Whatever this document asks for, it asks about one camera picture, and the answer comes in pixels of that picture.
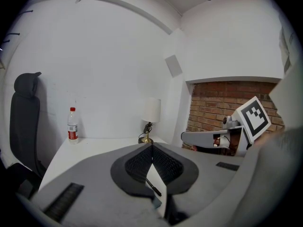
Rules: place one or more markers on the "clear red-capped water bottle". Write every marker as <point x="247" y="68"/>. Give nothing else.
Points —
<point x="73" y="129"/>

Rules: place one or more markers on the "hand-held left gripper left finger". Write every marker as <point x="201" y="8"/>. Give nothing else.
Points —
<point x="118" y="174"/>

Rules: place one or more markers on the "black clip-on camera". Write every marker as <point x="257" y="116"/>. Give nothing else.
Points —
<point x="148" y="128"/>

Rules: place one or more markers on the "white shade brass table lamp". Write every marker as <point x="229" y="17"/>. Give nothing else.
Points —
<point x="152" y="110"/>

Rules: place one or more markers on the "grey wall panel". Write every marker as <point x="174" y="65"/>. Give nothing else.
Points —
<point x="173" y="66"/>

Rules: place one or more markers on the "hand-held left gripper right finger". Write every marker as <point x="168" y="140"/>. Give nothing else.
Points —
<point x="189" y="176"/>

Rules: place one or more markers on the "person's white printed shirt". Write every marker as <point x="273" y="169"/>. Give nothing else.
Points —
<point x="284" y="32"/>

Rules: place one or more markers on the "black office chair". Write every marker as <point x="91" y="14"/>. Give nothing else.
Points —
<point x="23" y="126"/>

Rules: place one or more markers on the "grey gripper-mounted camera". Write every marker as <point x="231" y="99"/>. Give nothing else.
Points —
<point x="229" y="123"/>

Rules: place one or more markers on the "black coat rack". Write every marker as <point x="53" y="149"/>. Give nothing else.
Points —
<point x="13" y="34"/>

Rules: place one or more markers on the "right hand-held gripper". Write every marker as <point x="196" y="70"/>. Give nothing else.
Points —
<point x="254" y="119"/>

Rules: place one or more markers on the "black pen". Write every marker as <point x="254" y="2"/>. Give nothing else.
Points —
<point x="154" y="187"/>

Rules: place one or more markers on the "person's right forearm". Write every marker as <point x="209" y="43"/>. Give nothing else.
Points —
<point x="272" y="136"/>

